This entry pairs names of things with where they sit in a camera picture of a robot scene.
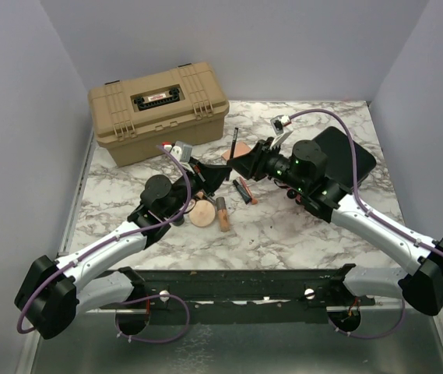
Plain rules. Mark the beige concealer tube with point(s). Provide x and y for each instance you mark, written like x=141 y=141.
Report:
x=222 y=214

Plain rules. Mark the tan plastic toolbox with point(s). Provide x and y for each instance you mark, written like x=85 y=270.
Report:
x=132 y=117

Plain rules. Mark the small black round jar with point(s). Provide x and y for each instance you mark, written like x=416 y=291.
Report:
x=180 y=221

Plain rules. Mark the aluminium extrusion frame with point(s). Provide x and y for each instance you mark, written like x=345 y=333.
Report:
x=55 y=291

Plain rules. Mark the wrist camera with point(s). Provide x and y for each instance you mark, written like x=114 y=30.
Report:
x=180 y=151
x=279 y=125

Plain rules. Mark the black makeup drawer organizer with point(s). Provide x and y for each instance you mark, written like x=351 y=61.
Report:
x=323 y=170

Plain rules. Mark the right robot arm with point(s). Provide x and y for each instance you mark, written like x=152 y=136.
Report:
x=419 y=276

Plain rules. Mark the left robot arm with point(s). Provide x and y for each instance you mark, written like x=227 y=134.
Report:
x=166 y=200

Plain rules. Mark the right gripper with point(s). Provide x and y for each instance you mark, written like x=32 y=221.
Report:
x=252 y=164

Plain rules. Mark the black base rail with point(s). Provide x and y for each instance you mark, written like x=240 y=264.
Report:
x=177 y=297

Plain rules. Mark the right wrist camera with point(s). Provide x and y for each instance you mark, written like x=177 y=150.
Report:
x=279 y=125

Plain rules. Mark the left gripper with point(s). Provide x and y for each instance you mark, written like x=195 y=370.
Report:
x=213 y=174

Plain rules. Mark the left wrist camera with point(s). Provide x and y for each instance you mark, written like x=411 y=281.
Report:
x=180 y=151

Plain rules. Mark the black eyeliner pencil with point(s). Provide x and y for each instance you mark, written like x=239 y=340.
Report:
x=232 y=148

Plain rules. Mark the black and coral lipstick tube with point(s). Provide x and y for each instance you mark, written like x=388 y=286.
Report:
x=243 y=189

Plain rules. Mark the square copper compact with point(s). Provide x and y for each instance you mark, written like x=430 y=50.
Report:
x=241 y=148

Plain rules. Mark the round wooden compact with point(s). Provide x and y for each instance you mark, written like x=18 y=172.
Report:
x=202 y=214

